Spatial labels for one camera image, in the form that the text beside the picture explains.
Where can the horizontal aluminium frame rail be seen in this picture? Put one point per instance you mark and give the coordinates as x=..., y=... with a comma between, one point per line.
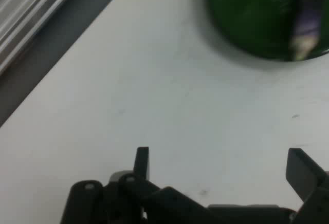
x=28, y=10

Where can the dark green round plate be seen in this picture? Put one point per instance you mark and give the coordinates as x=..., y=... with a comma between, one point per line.
x=257, y=16

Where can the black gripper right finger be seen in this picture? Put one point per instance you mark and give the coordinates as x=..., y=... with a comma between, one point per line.
x=300, y=172

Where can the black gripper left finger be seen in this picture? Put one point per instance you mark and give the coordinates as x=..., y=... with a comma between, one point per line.
x=141, y=162

